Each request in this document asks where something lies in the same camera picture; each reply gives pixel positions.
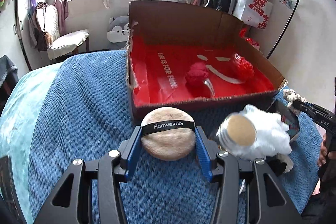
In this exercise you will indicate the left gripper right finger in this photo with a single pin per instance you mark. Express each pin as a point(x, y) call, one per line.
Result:
point(266, 201)

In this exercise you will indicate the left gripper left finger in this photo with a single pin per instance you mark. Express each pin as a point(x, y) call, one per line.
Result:
point(70, 201)

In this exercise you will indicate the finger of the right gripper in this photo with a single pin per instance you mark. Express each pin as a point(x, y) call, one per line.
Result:
point(306, 107)

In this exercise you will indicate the beige fluffy scrunchie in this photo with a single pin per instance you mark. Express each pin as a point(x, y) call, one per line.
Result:
point(290, 96)

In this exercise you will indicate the white mesh bath pouf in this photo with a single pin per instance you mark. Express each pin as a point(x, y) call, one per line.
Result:
point(271, 138)

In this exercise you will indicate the beige powder puff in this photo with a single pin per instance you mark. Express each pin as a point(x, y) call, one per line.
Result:
point(168, 133)

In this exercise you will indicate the red mesh bath pouf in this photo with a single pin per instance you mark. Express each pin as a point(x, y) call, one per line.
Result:
point(241, 68)

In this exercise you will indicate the red knitted soft pouch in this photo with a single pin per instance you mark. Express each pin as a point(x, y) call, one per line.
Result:
point(198, 82)

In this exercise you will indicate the black soft ball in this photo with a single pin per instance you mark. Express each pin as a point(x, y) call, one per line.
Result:
point(276, 165)

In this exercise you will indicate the person right hand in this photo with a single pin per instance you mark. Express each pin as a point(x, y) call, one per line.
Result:
point(322, 153)

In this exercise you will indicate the colourful patterned tin box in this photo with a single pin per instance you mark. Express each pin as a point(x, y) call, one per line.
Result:
point(287, 116)

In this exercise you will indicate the glass jar yellow beads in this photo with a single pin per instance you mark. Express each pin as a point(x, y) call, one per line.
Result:
point(236, 132)

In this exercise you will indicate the blue knitted blanket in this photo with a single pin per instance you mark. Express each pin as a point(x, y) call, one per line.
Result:
point(86, 114)

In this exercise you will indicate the pink plastic bag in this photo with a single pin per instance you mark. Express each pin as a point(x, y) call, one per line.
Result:
point(243, 34)

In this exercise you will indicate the cardboard box red interior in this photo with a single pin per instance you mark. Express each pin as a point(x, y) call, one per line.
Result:
point(166, 38)

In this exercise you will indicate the white red paper bag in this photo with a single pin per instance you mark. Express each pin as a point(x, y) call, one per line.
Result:
point(255, 13)

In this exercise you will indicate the dark side table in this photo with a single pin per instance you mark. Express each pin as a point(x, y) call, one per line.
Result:
point(8, 80)

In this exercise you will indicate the cushioned chair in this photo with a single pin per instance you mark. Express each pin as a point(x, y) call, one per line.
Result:
point(46, 37)

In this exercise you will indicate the grey husky plush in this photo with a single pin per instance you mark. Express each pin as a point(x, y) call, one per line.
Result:
point(118, 32)

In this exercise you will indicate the white wardrobe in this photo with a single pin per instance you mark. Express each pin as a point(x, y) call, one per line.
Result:
point(32, 58)

